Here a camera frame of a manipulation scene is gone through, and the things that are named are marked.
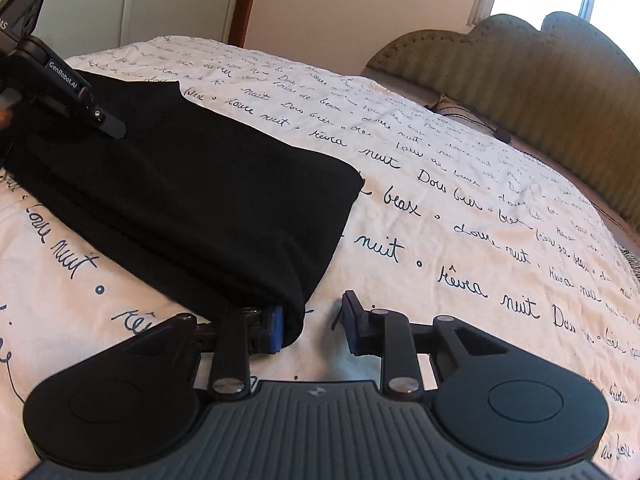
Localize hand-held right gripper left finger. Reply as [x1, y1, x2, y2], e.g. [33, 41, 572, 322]
[125, 305, 286, 402]

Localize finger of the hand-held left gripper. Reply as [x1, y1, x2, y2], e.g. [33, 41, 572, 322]
[84, 100, 127, 140]

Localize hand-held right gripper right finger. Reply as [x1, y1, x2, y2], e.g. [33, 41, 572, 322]
[334, 290, 506, 402]

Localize black pants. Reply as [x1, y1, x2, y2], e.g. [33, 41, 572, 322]
[0, 69, 367, 352]

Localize white floral wardrobe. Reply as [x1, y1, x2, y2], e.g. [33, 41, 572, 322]
[27, 0, 242, 61]

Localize white script printed blanket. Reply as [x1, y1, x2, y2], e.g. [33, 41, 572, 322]
[0, 35, 640, 480]

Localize patterned pillow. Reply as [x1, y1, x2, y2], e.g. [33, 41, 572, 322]
[429, 91, 512, 142]

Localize olive upholstered headboard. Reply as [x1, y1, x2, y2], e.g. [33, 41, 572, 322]
[365, 12, 640, 232]

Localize brown wooden door frame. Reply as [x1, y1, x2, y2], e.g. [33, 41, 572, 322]
[227, 0, 266, 47]

